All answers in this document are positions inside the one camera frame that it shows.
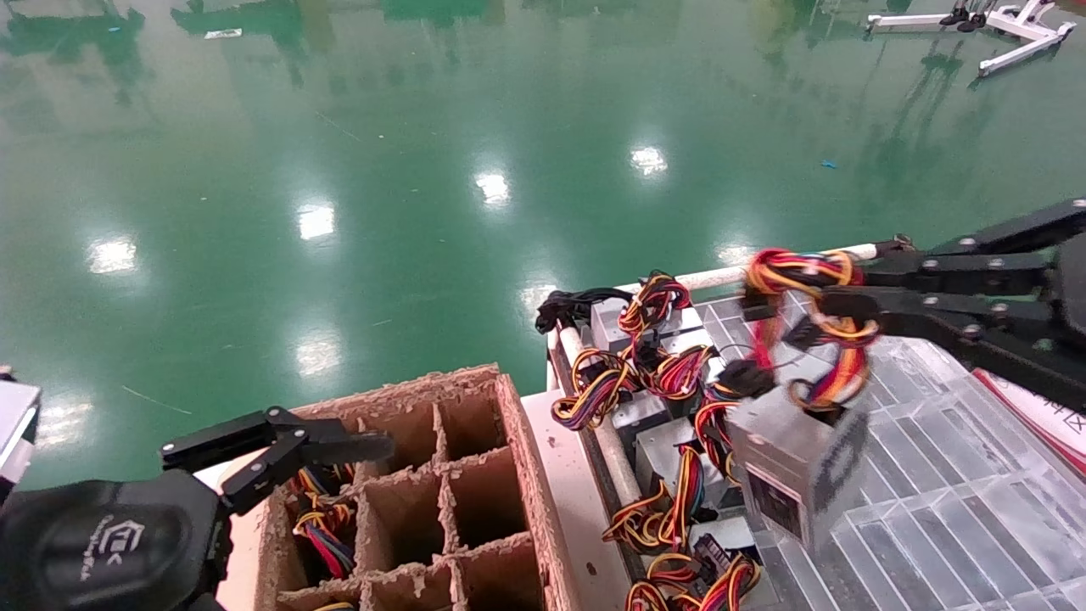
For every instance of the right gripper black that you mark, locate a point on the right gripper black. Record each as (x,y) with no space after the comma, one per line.
(1073,293)

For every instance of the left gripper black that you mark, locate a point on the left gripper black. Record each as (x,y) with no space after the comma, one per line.
(102,543)

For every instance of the white red label sign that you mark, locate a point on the white red label sign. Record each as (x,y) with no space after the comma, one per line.
(1044,416)

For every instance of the brown cardboard divider box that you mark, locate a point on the brown cardboard divider box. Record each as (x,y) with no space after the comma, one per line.
(484,492)

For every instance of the clear plastic divided tray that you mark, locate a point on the clear plastic divided tray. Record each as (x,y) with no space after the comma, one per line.
(933,509)

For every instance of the grey metal stand black feet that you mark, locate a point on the grey metal stand black feet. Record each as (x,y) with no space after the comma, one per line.
(954,17)

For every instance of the white floor scrap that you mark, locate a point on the white floor scrap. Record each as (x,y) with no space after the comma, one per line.
(222,33)

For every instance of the white pipe cart frame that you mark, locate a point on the white pipe cart frame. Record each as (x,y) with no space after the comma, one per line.
(721,276)

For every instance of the white metal stand frame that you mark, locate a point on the white metal stand frame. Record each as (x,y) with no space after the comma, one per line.
(1027,47)

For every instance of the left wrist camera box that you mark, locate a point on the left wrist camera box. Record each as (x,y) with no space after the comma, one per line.
(15,416)

